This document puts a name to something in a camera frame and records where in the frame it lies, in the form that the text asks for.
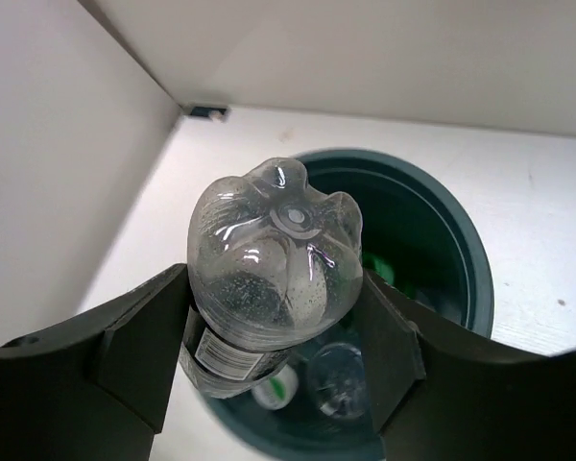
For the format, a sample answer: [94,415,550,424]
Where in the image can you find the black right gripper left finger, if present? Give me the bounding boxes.
[0,264,191,460]

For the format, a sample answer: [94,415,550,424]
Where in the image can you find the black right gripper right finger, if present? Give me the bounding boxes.
[359,272,576,460]

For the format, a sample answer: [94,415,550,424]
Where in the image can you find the blue label clear water bottle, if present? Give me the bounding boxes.
[306,342,369,421]

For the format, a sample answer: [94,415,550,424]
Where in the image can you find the green plastic soda bottle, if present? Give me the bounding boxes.
[362,252,433,309]

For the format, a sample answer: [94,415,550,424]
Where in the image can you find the clear bottle black label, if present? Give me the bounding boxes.
[180,158,363,399]

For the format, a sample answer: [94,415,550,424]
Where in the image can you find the dark teal plastic bin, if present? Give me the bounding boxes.
[204,149,494,460]

